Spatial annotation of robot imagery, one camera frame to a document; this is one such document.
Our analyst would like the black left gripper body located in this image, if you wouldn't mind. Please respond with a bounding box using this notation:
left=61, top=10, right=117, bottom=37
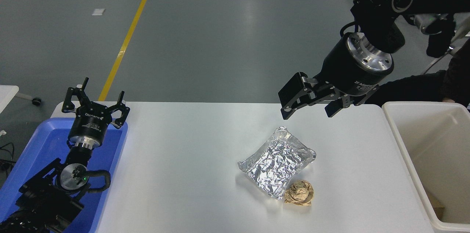
left=68, top=103, right=113, bottom=142

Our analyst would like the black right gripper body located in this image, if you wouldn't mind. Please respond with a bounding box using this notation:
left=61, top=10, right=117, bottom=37
left=318, top=35, right=390, bottom=97

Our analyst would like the silver foil tray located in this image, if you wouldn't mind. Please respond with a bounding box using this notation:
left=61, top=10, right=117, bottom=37
left=238, top=126, right=317, bottom=200

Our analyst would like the blue plastic tray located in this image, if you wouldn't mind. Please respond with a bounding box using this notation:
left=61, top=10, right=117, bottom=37
left=0, top=117, right=129, bottom=233

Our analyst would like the white side table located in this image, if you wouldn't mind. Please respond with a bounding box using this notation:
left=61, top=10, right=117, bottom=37
left=0, top=85, right=35, bottom=114

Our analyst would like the person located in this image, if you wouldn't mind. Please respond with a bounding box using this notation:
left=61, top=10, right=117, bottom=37
left=365, top=39, right=470, bottom=108

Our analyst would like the large pale plastic bin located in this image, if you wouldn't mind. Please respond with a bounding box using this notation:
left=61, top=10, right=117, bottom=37
left=382, top=101, right=470, bottom=233

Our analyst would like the crumpled tan paper ball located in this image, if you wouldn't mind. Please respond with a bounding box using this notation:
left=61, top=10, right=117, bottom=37
left=284, top=180, right=315, bottom=206

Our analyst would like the brown cardboard piece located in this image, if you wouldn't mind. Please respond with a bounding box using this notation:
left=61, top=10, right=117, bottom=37
left=426, top=189, right=446, bottom=222

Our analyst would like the black cable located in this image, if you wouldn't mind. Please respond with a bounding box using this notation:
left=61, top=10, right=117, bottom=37
left=0, top=142, right=15, bottom=176

